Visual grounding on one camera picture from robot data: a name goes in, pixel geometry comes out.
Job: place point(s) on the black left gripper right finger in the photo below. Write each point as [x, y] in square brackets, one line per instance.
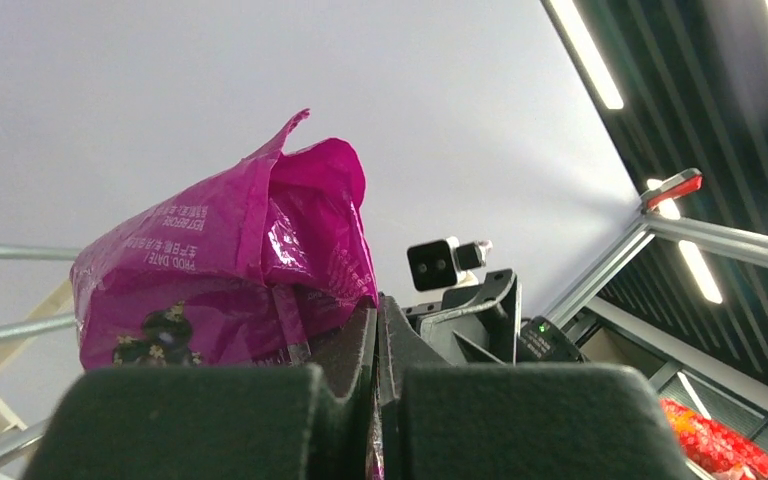
[535, 421]

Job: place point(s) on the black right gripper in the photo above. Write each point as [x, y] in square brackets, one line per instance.
[482, 323]

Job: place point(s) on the purple grape candy bag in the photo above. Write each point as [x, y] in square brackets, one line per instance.
[258, 264]

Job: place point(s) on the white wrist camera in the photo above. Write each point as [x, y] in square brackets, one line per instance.
[444, 263]

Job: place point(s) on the red white candy bag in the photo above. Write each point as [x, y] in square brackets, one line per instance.
[719, 450]

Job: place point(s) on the white metal shelf rack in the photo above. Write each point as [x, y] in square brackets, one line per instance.
[17, 439]

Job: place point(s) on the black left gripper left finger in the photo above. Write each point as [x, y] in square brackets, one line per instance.
[286, 422]

